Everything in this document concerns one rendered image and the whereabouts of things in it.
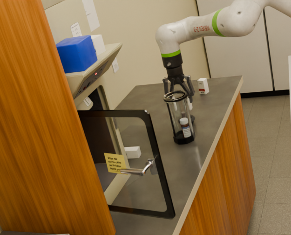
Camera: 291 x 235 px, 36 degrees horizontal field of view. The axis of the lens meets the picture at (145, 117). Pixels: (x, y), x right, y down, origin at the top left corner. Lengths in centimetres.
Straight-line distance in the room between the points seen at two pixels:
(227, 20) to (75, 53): 61
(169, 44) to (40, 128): 82
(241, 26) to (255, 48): 282
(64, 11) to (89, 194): 62
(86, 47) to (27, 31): 21
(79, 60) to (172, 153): 75
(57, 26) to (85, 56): 16
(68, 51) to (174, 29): 75
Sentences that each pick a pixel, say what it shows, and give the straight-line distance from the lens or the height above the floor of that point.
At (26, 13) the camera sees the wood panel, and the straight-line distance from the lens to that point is 132.
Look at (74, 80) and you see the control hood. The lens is 142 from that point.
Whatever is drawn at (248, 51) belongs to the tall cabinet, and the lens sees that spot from 453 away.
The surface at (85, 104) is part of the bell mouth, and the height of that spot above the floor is 134.
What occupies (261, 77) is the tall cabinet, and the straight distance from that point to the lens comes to 461.
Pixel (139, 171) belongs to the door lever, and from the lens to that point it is 138.
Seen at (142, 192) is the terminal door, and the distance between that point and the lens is 150.
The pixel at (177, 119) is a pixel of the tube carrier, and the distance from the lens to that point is 199.
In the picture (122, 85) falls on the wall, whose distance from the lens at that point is 283.
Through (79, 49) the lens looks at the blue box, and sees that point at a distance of 141.
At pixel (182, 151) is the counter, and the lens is 199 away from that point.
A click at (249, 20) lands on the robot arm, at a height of 148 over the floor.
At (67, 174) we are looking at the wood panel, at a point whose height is 120.
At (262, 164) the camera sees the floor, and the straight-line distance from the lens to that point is 359.
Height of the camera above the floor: 189
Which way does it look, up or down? 23 degrees down
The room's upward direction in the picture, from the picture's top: 15 degrees counter-clockwise
